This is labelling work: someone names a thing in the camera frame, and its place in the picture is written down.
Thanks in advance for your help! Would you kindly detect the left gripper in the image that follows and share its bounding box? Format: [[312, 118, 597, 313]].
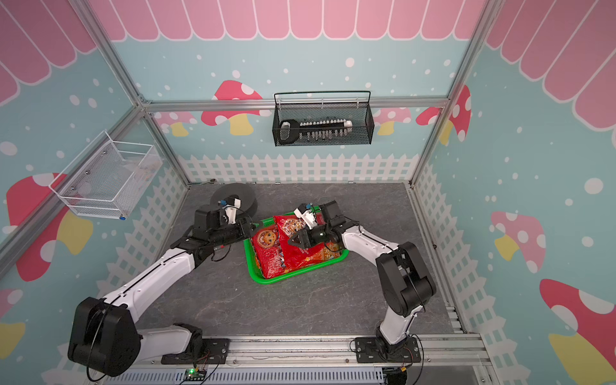
[[210, 217, 263, 246]]

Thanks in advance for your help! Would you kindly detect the red candy bag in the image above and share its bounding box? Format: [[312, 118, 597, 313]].
[[274, 215, 342, 271], [251, 225, 290, 279]]

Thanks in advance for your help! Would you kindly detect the green plastic basket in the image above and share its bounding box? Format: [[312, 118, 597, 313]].
[[244, 213, 349, 285]]

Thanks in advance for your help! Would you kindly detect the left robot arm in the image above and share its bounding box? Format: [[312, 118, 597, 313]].
[[67, 197, 258, 377]]

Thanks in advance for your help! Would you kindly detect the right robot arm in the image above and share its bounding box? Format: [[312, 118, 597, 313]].
[[289, 201, 437, 351]]

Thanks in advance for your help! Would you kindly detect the black socket bit holder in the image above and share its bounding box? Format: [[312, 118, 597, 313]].
[[278, 120, 353, 145]]

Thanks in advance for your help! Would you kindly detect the small green circuit board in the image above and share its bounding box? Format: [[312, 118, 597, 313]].
[[182, 368, 208, 383]]

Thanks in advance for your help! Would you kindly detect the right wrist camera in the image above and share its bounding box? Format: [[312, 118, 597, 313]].
[[294, 203, 319, 229]]

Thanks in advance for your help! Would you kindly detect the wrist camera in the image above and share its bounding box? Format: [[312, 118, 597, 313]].
[[294, 203, 319, 229], [218, 195, 242, 225]]

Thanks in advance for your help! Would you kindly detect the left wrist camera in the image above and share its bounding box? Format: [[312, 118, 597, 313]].
[[218, 195, 242, 225]]

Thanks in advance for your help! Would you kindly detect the black wire wall basket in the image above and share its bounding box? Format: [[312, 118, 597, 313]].
[[272, 91, 375, 147]]

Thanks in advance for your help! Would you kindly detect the white wire wall basket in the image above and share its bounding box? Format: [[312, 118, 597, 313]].
[[48, 132, 163, 221]]

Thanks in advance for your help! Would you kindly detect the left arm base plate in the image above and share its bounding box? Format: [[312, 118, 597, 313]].
[[160, 337, 230, 365]]

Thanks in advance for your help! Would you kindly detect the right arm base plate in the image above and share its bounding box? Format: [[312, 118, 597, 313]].
[[350, 337, 421, 366]]

